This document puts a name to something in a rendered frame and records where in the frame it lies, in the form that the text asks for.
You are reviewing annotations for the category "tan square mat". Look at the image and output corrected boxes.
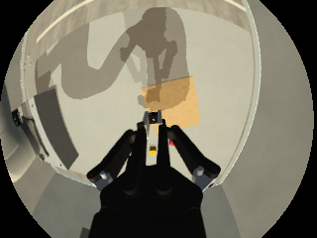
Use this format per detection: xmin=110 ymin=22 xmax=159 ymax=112
xmin=141 ymin=76 xmax=200 ymax=129

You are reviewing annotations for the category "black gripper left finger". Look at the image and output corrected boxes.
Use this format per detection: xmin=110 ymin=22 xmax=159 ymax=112
xmin=86 ymin=111 xmax=150 ymax=195

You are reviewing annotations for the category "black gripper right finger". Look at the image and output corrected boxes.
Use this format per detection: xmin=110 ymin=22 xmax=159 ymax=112
xmin=155 ymin=110 xmax=221 ymax=195

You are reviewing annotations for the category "black die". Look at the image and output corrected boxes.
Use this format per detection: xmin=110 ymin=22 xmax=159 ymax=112
xmin=149 ymin=112 xmax=158 ymax=124

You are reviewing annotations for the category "yellow die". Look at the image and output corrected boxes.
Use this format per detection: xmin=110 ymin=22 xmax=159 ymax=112
xmin=150 ymin=147 xmax=157 ymax=155

